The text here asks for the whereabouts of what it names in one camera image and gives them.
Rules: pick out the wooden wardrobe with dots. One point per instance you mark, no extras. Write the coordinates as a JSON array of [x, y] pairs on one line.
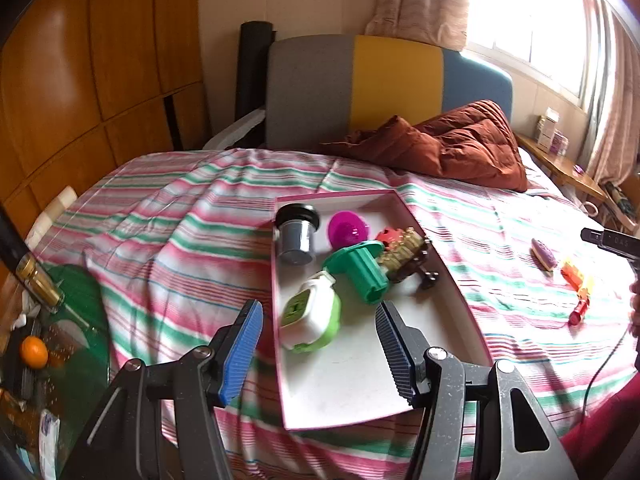
[[90, 70]]

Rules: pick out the pale side curtain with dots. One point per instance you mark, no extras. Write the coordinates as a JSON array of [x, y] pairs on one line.
[[617, 105]]

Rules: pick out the person's right hand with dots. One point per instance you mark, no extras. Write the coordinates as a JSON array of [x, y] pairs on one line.
[[636, 310]]

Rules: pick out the magenta plastic cup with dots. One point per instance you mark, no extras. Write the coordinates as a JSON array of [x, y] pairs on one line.
[[347, 230]]

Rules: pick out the brown comb with gold teeth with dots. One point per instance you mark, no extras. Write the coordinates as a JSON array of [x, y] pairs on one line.
[[405, 255]]

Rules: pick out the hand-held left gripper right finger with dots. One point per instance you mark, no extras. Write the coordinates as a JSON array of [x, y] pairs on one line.
[[395, 355]]

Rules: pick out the white carton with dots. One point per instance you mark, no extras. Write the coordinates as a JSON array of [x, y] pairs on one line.
[[548, 125]]

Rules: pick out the purple packet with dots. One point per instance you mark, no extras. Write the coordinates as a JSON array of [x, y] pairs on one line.
[[560, 144]]

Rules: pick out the clear cup with black lid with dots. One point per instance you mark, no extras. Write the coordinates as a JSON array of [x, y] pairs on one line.
[[296, 235]]

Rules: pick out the purple oval patterned box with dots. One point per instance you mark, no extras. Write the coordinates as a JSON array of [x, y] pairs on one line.
[[544, 255]]

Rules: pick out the green glass table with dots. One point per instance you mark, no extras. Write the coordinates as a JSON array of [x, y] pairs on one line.
[[75, 340]]

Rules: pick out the orange fruit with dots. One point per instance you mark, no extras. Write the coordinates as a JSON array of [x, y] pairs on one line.
[[34, 351]]

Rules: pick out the person's red clothing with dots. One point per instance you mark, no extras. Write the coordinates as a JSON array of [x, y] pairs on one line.
[[605, 445]]

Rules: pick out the green and white toy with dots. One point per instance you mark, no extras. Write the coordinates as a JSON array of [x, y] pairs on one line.
[[310, 315]]

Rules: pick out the green plastic toy stamp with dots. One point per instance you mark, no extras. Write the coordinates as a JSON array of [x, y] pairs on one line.
[[362, 272]]

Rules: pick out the grey yellow blue headboard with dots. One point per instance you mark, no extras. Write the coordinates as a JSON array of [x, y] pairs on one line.
[[350, 90]]

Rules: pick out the striped bed sheet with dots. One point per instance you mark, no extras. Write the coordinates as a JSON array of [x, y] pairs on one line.
[[190, 220]]

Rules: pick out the brown quilt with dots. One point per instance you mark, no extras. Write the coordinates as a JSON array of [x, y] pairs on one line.
[[450, 145]]

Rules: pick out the beige patterned curtain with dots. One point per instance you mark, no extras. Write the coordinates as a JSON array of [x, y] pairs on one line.
[[420, 0]]

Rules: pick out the yellow-orange ridged toy piece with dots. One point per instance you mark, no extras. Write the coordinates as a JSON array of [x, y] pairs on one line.
[[585, 287]]

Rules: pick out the wooden bedside shelf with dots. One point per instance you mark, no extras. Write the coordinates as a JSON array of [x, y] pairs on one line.
[[560, 165]]

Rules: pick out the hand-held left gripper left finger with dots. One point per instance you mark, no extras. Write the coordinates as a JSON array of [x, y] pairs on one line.
[[242, 355]]

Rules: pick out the black rolled mat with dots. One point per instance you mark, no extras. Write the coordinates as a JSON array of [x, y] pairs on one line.
[[252, 75]]

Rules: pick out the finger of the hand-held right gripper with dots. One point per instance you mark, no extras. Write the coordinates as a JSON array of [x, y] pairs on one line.
[[612, 242]]

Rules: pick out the small red toy piece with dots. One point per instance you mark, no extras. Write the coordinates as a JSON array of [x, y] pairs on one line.
[[387, 236]]

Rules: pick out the small purple object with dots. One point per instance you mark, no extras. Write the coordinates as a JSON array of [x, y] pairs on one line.
[[579, 168]]

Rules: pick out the orange holed block toy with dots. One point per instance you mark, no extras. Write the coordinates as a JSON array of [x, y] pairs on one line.
[[571, 271]]

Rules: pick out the white plastic tube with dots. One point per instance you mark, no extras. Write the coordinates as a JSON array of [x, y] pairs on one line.
[[50, 212]]

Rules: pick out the barred window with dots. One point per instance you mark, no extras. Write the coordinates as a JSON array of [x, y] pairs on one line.
[[530, 25]]

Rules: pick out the pink shallow box tray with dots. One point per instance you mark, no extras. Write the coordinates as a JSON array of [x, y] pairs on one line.
[[350, 380]]

